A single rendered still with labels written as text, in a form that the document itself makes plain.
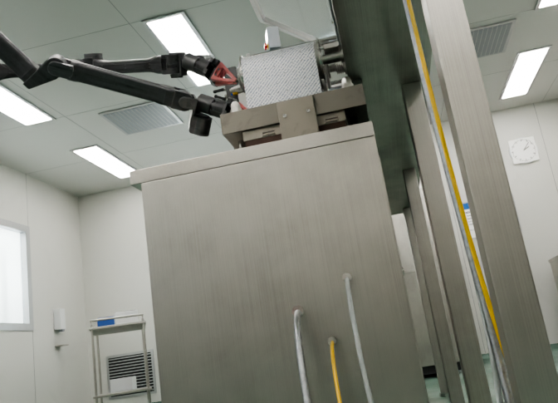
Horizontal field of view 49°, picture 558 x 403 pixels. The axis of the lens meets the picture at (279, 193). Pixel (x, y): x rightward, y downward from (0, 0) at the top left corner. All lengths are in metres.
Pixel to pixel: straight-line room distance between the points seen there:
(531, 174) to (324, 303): 6.32
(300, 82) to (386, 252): 0.67
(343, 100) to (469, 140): 0.70
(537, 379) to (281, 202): 0.80
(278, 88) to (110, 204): 6.58
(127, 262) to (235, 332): 6.63
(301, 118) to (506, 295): 0.85
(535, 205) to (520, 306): 6.63
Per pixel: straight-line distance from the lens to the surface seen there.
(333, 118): 1.67
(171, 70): 2.17
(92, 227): 8.43
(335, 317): 1.49
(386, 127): 2.39
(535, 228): 7.55
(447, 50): 1.08
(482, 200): 1.00
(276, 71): 1.95
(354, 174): 1.54
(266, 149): 1.59
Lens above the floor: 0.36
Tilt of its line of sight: 15 degrees up
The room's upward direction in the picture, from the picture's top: 9 degrees counter-clockwise
